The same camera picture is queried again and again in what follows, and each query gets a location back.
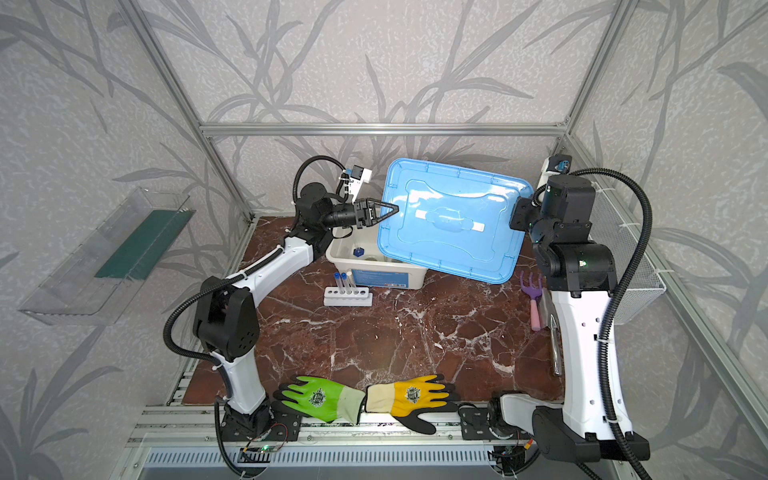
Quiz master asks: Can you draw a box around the purple rake pink handle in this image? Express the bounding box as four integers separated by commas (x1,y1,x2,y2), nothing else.
519,271,542,332

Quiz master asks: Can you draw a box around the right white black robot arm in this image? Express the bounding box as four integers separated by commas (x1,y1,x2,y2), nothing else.
499,168,653,479

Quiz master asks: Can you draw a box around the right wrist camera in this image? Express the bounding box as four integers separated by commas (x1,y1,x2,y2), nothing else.
537,153,572,188

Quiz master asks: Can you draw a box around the green work glove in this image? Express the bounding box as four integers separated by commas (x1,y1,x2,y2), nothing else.
275,376,366,425

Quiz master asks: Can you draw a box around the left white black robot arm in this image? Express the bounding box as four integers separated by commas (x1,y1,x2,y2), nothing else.
163,166,399,436

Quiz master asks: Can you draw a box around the white wire mesh basket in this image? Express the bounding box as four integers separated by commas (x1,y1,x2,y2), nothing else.
590,180,666,326

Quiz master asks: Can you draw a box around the clear acrylic wall shelf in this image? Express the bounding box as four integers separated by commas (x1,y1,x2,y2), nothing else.
19,187,195,326

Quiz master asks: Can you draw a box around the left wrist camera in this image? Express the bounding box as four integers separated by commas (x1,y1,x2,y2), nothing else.
338,165,372,202

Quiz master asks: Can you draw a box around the yellow work glove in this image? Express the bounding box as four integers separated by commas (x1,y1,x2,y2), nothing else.
364,374,461,435

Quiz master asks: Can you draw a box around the blue plastic bin lid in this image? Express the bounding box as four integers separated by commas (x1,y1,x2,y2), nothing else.
377,158,533,284

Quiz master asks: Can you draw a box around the white test tube rack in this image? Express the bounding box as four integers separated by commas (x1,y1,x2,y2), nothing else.
323,286,373,307

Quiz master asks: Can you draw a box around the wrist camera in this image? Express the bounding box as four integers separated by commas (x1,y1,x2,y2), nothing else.
338,165,372,202
537,153,572,188

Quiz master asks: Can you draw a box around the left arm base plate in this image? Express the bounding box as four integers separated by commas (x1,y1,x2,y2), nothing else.
220,410,303,442

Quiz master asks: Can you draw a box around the white plastic storage bin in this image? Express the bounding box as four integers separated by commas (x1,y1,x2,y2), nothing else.
325,236,428,290

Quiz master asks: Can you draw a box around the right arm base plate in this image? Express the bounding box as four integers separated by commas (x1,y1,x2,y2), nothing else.
457,402,533,442

